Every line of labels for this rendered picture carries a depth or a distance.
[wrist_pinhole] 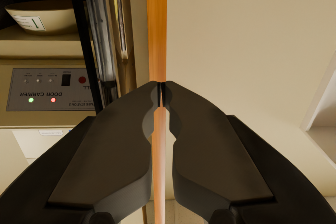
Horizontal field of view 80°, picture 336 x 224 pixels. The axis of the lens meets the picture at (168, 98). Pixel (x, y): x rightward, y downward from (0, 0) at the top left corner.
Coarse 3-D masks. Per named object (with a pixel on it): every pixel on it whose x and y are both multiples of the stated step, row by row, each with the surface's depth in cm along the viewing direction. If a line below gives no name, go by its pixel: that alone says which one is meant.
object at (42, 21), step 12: (48, 0) 52; (60, 0) 53; (12, 12) 40; (24, 12) 39; (36, 12) 39; (48, 12) 40; (60, 12) 41; (72, 12) 42; (24, 24) 42; (36, 24) 41; (48, 24) 42; (60, 24) 43; (72, 24) 44
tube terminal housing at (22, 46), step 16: (128, 0) 44; (128, 16) 44; (0, 32) 44; (16, 32) 46; (128, 32) 44; (0, 48) 41; (16, 48) 41; (32, 48) 42; (48, 48) 42; (64, 48) 42; (80, 48) 42; (128, 48) 44; (128, 64) 44; (32, 144) 55; (48, 144) 56
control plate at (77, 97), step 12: (12, 72) 40; (24, 72) 40; (36, 72) 40; (48, 72) 40; (60, 72) 40; (72, 72) 40; (84, 72) 40; (96, 72) 41; (12, 84) 39; (24, 84) 40; (36, 84) 40; (48, 84) 40; (60, 84) 40; (72, 84) 40; (84, 84) 40; (12, 96) 39; (24, 96) 39; (36, 96) 39; (48, 96) 39; (60, 96) 39; (72, 96) 39; (84, 96) 39; (12, 108) 38; (24, 108) 38; (36, 108) 39; (48, 108) 39; (60, 108) 39; (72, 108) 39; (84, 108) 39
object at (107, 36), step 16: (96, 0) 9; (112, 0) 15; (96, 16) 9; (112, 16) 13; (96, 32) 9; (112, 32) 11; (96, 48) 10; (112, 48) 10; (112, 64) 10; (112, 80) 11; (112, 96) 11
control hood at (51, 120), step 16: (0, 64) 41; (16, 64) 41; (32, 64) 41; (48, 64) 41; (64, 64) 41; (80, 64) 41; (96, 64) 41; (0, 80) 40; (128, 80) 44; (0, 96) 39; (0, 112) 38; (16, 112) 38; (32, 112) 38; (48, 112) 39; (64, 112) 39; (80, 112) 39; (0, 128) 38; (16, 128) 38; (32, 128) 38; (48, 128) 38; (64, 128) 38
